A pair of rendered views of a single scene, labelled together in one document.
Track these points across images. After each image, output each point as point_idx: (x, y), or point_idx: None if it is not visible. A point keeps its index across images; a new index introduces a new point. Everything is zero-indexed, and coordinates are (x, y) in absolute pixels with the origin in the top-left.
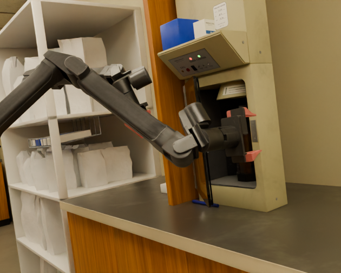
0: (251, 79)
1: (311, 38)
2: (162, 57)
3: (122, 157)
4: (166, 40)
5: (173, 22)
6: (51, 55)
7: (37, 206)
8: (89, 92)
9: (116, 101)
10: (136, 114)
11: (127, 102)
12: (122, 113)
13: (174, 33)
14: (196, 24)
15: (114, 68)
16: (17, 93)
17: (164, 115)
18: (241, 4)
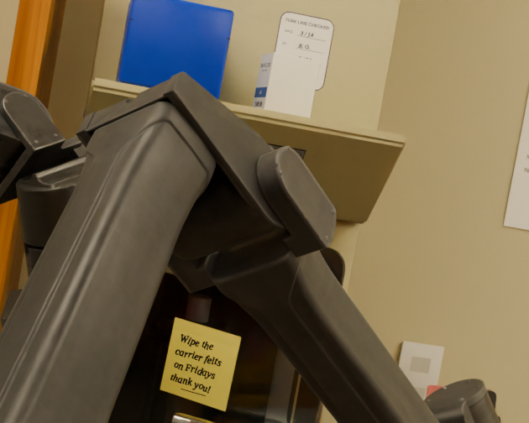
0: (351, 264)
1: None
2: (107, 101)
3: None
4: (157, 56)
5: (212, 16)
6: (199, 105)
7: None
8: (294, 310)
9: (376, 362)
10: (420, 416)
11: (395, 371)
12: (397, 413)
13: (202, 50)
14: (287, 62)
15: (25, 111)
16: (122, 284)
17: (2, 293)
18: (384, 59)
